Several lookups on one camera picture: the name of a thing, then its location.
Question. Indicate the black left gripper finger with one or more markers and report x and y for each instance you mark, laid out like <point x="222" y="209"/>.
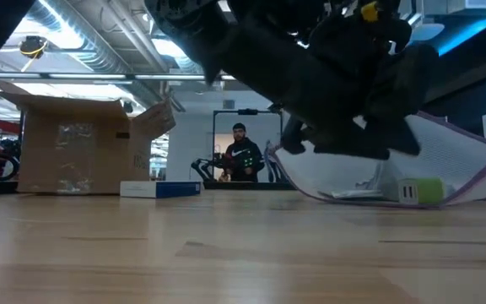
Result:
<point x="293" y="137"/>
<point x="361" y="145"/>

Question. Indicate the white plastic packet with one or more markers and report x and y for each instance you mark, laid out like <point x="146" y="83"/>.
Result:
<point x="378" y="177"/>

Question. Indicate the purple-edged mesh zip pouch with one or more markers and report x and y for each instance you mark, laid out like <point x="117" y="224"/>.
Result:
<point x="449" y="148"/>

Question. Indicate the blue carton box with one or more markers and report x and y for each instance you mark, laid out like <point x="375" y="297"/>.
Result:
<point x="171" y="189"/>

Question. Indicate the brown Sephora cardboard box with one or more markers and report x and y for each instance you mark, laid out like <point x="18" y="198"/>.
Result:
<point x="74" y="148"/>

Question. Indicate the black background robot arm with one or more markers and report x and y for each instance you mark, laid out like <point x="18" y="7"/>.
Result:
<point x="205" y="166"/>

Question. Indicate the person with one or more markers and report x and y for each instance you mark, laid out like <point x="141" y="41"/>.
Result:
<point x="243" y="158"/>

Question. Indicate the white pillar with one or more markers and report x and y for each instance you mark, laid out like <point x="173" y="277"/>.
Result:
<point x="188" y="148"/>

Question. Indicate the long ceiling light bar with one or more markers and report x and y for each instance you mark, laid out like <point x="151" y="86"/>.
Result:
<point x="87" y="76"/>

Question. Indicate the black gantry frame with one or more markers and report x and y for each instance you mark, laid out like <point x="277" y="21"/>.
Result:
<point x="247" y="112"/>

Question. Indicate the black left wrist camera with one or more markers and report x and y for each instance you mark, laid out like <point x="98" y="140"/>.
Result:
<point x="352" y="46"/>

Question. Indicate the black table frame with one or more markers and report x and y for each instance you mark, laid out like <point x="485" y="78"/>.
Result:
<point x="247" y="185"/>

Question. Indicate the grey wall vent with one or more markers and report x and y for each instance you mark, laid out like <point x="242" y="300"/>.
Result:
<point x="228" y="104"/>

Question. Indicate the black ceiling camera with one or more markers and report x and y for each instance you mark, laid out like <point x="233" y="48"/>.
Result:
<point x="127" y="107"/>

